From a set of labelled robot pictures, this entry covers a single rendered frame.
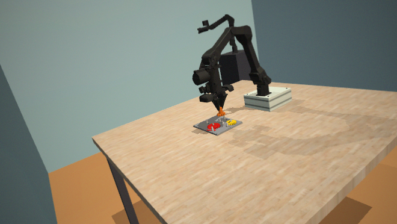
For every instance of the orange gear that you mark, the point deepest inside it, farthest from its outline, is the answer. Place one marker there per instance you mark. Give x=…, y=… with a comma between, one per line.
x=221, y=113

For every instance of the red gear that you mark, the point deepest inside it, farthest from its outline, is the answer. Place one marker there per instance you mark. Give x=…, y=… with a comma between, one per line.
x=216, y=125

